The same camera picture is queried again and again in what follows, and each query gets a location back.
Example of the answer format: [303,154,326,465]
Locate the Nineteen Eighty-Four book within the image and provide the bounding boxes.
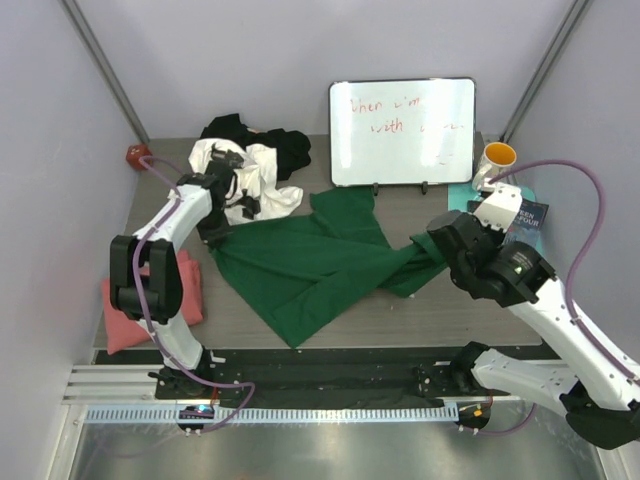
[504,199,549,247]

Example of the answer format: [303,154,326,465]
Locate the white t-shirt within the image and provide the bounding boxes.
[189,138,304,226]

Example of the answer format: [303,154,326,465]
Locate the green t-shirt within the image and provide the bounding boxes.
[210,187,446,348]

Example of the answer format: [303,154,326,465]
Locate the white mug orange inside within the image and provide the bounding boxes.
[471,142,517,191]

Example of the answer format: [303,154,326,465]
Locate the white dry-erase board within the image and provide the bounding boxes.
[329,77,476,187]

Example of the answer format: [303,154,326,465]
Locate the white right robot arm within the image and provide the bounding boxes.
[427,183,639,450]

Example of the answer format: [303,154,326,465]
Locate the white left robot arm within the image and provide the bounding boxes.
[109,147,244,399]

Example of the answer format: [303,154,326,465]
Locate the black t-shirt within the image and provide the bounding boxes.
[200,113,311,181]

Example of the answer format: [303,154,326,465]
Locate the small red cube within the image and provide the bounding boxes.
[125,144,151,171]

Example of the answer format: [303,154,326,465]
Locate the teal plastic mat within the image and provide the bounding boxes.
[448,184,544,254]

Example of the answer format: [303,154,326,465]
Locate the folded pink t-shirt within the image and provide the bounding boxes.
[101,250,204,355]

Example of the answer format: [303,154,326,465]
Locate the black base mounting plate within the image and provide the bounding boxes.
[156,347,489,409]

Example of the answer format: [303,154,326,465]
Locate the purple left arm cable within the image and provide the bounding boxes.
[132,155,257,434]

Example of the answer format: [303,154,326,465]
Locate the aluminium frame rail front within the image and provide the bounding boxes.
[62,360,609,405]

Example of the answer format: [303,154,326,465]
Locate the white slotted cable duct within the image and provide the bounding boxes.
[85,403,459,425]

